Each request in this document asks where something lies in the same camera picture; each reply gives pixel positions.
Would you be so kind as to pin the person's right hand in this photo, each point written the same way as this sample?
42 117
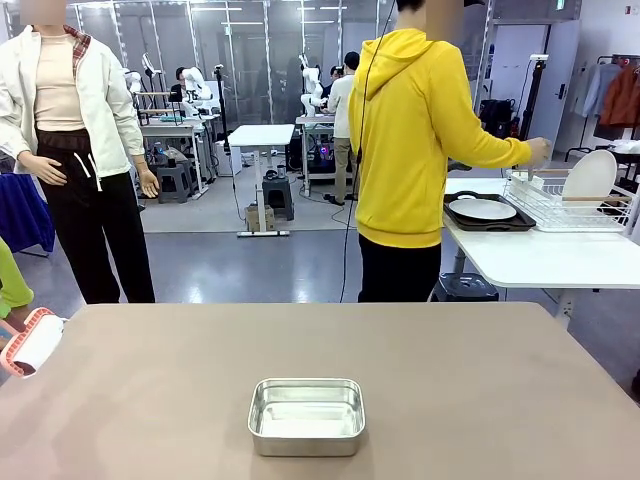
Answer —
539 152

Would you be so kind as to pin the dark brown serving tray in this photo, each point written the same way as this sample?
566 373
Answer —
480 223

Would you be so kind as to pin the pink lint roller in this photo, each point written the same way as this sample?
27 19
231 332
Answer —
40 340

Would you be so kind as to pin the person's right forearm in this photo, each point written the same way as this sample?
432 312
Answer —
505 150

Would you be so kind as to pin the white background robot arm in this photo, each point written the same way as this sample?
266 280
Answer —
312 85
197 90

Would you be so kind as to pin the white cutlery holder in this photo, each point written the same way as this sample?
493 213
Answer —
525 182

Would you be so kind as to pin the black bags pile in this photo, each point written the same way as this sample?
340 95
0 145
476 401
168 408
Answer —
497 117

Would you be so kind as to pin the white plate in rack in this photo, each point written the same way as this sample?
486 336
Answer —
592 175

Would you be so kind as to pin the black stand with white head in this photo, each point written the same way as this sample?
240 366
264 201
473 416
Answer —
535 90

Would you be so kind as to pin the light blue shirt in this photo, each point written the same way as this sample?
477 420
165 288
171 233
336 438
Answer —
595 90

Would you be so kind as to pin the orange jacket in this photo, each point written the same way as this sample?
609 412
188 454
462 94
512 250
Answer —
622 97

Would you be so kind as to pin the large white table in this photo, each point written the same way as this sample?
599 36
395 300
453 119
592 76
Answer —
550 255

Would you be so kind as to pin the black clothes rack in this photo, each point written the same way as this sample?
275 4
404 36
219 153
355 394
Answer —
607 59

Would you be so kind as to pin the person in yellow hoodie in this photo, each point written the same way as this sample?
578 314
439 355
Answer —
400 150

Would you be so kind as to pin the black plastic stool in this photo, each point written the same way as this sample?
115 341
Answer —
465 289

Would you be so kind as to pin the background person in beige top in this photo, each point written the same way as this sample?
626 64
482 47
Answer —
342 100

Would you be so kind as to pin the grey plastic stool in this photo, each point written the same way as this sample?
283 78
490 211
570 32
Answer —
278 197
175 182

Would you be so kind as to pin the small white desk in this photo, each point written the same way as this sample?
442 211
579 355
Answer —
262 135

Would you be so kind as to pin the cardboard box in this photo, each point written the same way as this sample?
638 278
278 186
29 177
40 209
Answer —
260 220

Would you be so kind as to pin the seated background person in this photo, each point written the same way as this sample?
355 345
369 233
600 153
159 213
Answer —
178 85

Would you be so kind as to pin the white background workbench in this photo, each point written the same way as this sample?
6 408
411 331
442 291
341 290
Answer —
170 130

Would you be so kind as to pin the rectangular steel container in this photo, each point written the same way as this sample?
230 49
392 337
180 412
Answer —
305 445

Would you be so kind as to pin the mannequin in white jacket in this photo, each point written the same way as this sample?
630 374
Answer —
105 100

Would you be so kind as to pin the blue cloth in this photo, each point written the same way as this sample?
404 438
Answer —
25 210

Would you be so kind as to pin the mannequin in green trousers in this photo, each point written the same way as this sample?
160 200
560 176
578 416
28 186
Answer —
12 285

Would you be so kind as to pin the black camera tripod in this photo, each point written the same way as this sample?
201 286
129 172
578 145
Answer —
221 105

